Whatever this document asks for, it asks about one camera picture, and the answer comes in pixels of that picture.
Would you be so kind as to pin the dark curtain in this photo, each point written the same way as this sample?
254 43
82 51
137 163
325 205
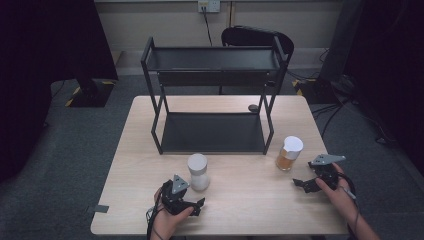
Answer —
393 66
40 66

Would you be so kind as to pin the black stand base with tape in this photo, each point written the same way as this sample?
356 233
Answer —
315 91
93 93

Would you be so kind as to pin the grey tape strip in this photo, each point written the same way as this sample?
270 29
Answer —
100 209

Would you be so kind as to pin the person's right hand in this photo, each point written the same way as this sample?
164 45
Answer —
343 200

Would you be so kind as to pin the white-lidded jar of white powder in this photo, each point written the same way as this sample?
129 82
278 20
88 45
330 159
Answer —
199 176

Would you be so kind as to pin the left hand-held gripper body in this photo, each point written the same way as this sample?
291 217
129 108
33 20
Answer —
176 200

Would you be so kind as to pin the black chair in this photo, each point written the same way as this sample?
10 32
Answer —
246 36

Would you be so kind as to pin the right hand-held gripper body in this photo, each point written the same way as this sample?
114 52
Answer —
326 171

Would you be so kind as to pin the small dark round object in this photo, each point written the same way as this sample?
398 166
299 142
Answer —
253 108

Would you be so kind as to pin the white-lidded jar of amber powder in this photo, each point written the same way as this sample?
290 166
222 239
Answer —
289 153

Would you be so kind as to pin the black metal two-tier rack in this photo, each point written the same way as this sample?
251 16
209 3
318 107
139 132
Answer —
213 133

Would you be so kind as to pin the person's left hand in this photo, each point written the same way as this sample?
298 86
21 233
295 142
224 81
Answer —
165 223

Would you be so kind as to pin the white wall socket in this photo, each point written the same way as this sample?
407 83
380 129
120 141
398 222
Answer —
209 5

